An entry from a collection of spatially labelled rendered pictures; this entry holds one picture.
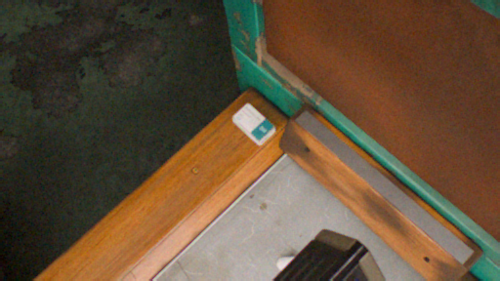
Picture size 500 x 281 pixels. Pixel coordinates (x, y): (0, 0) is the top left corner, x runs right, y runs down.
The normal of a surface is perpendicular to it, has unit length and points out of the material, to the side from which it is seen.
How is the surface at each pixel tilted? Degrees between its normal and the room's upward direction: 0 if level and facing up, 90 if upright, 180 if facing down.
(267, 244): 0
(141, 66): 0
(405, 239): 66
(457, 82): 90
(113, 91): 0
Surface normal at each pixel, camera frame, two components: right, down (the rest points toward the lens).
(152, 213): -0.07, -0.40
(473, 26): -0.72, 0.66
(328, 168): -0.69, 0.45
